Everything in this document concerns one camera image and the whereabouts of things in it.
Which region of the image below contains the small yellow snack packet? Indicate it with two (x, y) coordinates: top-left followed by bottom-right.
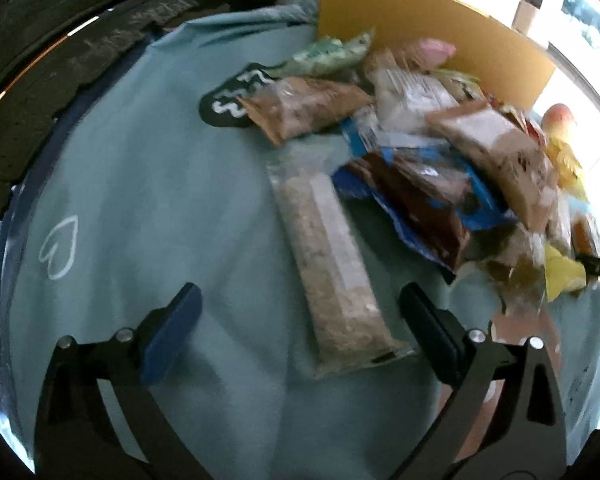
(545, 140), (588, 201)

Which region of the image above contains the clear white snack packet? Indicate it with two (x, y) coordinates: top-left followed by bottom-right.
(370, 67), (461, 131)

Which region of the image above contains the long clear oat bar packet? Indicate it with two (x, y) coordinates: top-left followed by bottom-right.
(267, 157), (413, 378)

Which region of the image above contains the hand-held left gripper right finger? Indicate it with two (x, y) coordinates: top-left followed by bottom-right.
(390, 282), (568, 480)

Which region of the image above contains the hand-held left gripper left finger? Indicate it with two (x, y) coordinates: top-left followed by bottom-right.
(34, 282), (216, 480)

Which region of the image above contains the brown white cracker packet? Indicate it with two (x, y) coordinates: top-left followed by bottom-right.
(425, 102), (556, 233)

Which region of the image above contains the yellow cardboard box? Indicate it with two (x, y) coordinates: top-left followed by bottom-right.
(317, 0), (557, 111)

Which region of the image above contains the brown clear snack packet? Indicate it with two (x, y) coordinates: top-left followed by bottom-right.
(237, 76), (373, 147)

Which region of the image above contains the light blue printed cloth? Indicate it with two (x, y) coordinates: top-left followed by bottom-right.
(0, 2), (600, 480)

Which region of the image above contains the wall painting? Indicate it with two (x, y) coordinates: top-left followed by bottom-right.
(561, 0), (600, 57)

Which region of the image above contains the blue brown snack packet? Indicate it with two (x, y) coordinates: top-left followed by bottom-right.
(332, 152), (518, 271)

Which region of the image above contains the red apple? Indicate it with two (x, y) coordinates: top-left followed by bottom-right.
(540, 103), (578, 141)

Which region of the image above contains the pink snack packet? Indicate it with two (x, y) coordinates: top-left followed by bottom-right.
(365, 37), (456, 73)

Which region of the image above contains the green white snack packet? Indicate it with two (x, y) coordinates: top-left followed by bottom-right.
(280, 30), (376, 78)

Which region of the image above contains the long yellow snack packet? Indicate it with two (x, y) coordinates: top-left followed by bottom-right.
(544, 242), (588, 301)

